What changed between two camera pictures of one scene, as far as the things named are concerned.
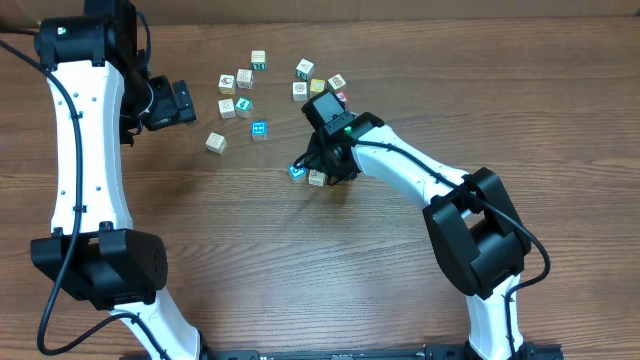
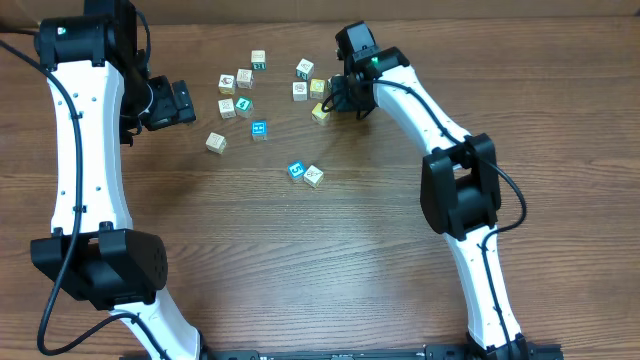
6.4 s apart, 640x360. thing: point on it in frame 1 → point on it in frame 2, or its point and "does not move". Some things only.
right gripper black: [314, 163] → [341, 100]
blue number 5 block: [297, 174] does not move
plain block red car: [316, 177] does not move
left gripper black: [181, 101] does not move
